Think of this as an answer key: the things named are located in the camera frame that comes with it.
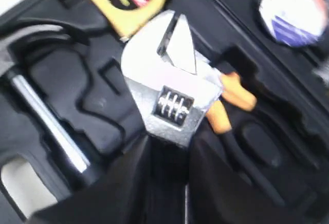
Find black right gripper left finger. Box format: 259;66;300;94
28;135;152;223

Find orange handled pliers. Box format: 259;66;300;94
206;72;257;134

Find black electrical tape roll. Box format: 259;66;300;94
258;0;328;48

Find black plastic tool case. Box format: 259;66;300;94
1;0;328;223

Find claw hammer black grip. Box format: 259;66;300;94
1;24;90;174

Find adjustable wrench black handle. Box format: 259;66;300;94
121;10;224;148

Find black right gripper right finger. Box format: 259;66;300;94
189;128;316;223

